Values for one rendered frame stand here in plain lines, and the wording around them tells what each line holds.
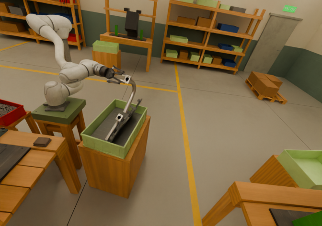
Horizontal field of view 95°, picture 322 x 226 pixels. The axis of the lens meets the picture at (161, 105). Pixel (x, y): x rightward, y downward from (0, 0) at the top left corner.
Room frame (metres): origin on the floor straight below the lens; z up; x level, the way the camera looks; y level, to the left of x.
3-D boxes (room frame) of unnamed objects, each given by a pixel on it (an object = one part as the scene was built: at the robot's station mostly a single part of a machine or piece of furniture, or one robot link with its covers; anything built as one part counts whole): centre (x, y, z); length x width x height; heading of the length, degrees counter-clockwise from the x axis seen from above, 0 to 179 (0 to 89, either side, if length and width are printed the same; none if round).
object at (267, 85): (4.61, -3.26, 0.22); 1.20 x 0.81 x 0.44; 0
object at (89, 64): (1.02, 0.60, 1.51); 0.16 x 0.13 x 0.11; 70
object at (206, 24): (5.88, -1.15, 1.12); 3.01 x 0.54 x 2.23; 95
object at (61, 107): (1.15, 1.09, 0.95); 0.22 x 0.18 x 0.06; 103
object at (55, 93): (1.17, 1.07, 1.09); 0.18 x 0.16 x 0.22; 161
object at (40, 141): (0.71, 0.91, 0.91); 0.10 x 0.08 x 0.03; 95
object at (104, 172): (1.13, 0.40, 0.39); 0.68 x 0.52 x 0.79; 173
